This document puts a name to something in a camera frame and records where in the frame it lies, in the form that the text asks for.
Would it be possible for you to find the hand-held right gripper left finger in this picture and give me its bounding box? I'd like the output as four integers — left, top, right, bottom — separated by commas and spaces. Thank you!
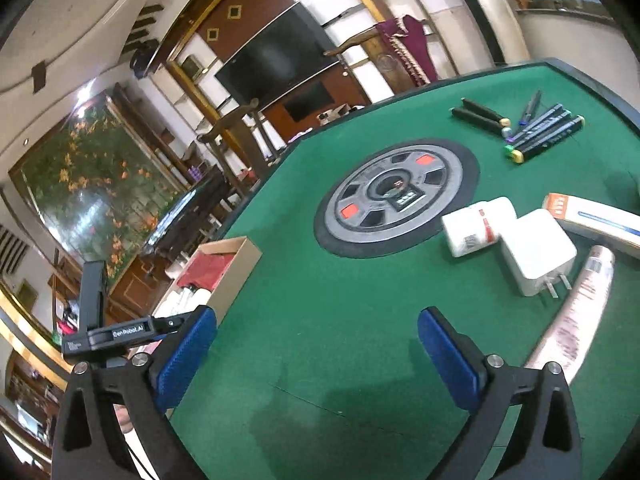
50, 305, 219, 480

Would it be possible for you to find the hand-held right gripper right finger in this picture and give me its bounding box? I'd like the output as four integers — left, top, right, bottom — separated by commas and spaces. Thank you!
417, 306, 586, 480

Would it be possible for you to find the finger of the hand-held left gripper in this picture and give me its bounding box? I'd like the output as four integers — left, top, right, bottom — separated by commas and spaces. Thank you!
150, 311, 198, 338

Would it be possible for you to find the red foil packet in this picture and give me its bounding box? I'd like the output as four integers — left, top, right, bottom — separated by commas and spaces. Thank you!
177, 255, 236, 288

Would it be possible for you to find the cardboard box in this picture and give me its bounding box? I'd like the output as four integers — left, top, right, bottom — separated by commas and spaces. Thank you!
150, 236, 263, 321

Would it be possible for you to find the white orange ointment box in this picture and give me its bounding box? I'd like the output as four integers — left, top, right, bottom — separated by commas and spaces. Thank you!
541, 192, 640, 251

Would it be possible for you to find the black zither on stand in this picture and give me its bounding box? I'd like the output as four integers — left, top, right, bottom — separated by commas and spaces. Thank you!
140, 167, 236, 261

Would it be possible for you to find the flower painting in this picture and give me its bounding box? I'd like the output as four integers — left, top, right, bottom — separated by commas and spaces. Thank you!
10, 90, 186, 281

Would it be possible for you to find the white pill bottle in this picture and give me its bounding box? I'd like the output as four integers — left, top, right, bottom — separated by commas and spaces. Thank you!
441, 196, 518, 259

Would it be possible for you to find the pink tube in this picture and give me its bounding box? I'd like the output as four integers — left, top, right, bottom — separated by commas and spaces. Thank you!
522, 245, 617, 386

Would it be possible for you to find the white charger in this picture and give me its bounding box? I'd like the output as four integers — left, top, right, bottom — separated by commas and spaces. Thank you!
500, 208, 580, 298

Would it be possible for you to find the round table control panel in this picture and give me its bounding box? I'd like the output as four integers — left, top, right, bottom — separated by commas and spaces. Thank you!
314, 137, 481, 259

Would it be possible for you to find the black marker yellow cap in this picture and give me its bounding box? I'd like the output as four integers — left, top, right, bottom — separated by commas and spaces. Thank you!
510, 116, 586, 163

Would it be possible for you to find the blue pen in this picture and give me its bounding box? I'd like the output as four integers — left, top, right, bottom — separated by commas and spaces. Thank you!
517, 90, 543, 126

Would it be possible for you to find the small black screen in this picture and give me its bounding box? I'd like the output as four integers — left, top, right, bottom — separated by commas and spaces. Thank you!
282, 81, 335, 122

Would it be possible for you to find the black television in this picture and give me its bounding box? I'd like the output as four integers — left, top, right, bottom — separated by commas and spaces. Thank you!
215, 2, 341, 106

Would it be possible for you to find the wooden chair with cloth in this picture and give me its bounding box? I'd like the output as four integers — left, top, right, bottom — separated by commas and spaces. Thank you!
322, 22, 436, 96

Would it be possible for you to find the maroon fringed cloth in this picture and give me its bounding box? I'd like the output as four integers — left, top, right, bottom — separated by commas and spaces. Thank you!
375, 15, 440, 86

